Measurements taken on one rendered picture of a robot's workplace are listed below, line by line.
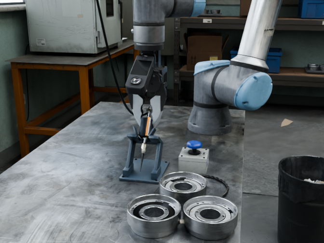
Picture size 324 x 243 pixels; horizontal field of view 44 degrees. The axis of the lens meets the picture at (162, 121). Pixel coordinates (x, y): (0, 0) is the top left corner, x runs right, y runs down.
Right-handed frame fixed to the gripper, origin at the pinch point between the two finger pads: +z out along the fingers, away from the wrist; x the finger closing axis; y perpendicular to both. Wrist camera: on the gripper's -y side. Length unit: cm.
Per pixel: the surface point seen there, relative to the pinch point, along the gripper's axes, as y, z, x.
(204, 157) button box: -1.0, 7.3, -14.9
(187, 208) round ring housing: -23.2, 9.0, -14.4
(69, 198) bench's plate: -20.0, 12.0, 12.6
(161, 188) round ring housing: -17.2, 8.5, -7.8
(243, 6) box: 327, -20, -11
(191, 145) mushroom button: 0.3, 4.8, -11.3
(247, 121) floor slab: 302, 92, -24
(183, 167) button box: -1.5, 10.2, -9.9
